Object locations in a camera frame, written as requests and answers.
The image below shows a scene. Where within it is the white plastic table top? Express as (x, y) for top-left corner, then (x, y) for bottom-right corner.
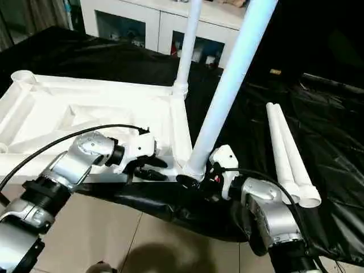
(0, 69), (206, 186)

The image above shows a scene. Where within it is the white plastic table leg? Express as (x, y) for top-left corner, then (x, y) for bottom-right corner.
(265, 102), (301, 204)
(172, 0), (205, 100)
(183, 0), (280, 179)
(272, 102), (322, 209)

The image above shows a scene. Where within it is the dark robot foot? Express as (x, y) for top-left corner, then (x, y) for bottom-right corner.
(89, 261), (118, 273)

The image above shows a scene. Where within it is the black mat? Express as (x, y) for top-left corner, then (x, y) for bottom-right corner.
(0, 25), (364, 262)

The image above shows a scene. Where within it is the white cabinet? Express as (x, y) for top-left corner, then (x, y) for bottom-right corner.
(79, 0), (249, 69)

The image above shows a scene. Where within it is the grey curtain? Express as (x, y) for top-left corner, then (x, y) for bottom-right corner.
(0, 0), (84, 52)

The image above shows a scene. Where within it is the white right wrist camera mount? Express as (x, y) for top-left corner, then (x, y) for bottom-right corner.
(208, 144), (240, 200)

